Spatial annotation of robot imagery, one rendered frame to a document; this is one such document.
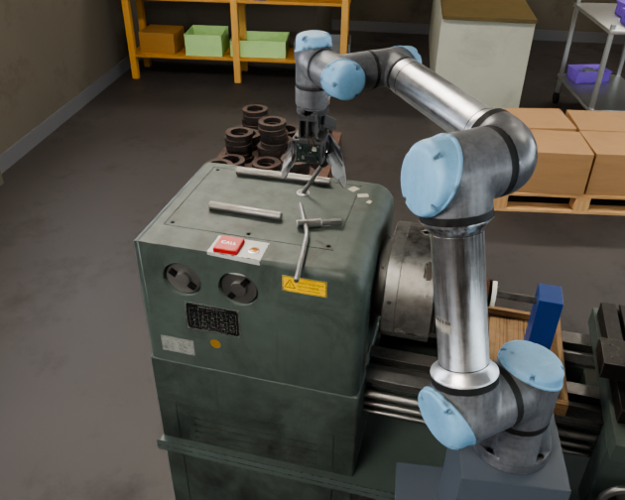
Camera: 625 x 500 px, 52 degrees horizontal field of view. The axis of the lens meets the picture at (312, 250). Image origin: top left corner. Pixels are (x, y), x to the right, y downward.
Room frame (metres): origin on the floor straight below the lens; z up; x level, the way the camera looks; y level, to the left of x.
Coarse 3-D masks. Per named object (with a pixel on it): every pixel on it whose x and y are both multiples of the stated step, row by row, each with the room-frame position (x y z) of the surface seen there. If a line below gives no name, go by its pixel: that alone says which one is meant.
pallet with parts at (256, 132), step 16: (256, 112) 4.47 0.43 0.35; (240, 128) 4.17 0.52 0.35; (256, 128) 4.44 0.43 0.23; (272, 128) 3.97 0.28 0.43; (288, 128) 4.56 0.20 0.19; (240, 144) 4.01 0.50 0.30; (256, 144) 4.26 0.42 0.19; (272, 144) 3.97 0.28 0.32; (288, 144) 4.22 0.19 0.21; (224, 160) 3.73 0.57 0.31; (240, 160) 3.87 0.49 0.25; (256, 160) 3.87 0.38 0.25; (272, 160) 3.89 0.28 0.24; (320, 176) 3.85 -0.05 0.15
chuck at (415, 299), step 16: (416, 224) 1.45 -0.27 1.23; (416, 240) 1.36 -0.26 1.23; (416, 256) 1.32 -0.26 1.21; (416, 272) 1.29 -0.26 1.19; (400, 288) 1.27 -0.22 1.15; (416, 288) 1.26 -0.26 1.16; (432, 288) 1.26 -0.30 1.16; (400, 304) 1.25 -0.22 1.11; (416, 304) 1.25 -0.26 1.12; (432, 304) 1.24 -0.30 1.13; (400, 320) 1.25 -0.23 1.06; (416, 320) 1.24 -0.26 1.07; (400, 336) 1.29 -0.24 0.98; (416, 336) 1.26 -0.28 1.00
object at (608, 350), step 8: (600, 344) 1.22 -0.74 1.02; (608, 344) 1.22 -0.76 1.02; (616, 344) 1.22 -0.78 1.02; (624, 344) 1.22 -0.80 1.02; (600, 352) 1.20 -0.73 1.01; (608, 352) 1.19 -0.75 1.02; (616, 352) 1.19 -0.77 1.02; (624, 352) 1.19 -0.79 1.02; (600, 360) 1.18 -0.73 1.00; (608, 360) 1.16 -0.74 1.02; (616, 360) 1.16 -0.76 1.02; (624, 360) 1.16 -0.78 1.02; (600, 368) 1.16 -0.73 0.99; (608, 368) 1.15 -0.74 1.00; (616, 368) 1.15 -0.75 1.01; (624, 368) 1.14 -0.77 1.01; (600, 376) 1.15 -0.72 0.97; (608, 376) 1.15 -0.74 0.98; (616, 376) 1.14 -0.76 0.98; (624, 376) 1.14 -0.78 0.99
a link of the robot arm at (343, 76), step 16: (320, 64) 1.23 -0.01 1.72; (336, 64) 1.20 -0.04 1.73; (352, 64) 1.19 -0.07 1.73; (368, 64) 1.23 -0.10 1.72; (320, 80) 1.21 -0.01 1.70; (336, 80) 1.18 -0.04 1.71; (352, 80) 1.19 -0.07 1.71; (368, 80) 1.23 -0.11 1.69; (336, 96) 1.18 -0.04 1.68; (352, 96) 1.19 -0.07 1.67
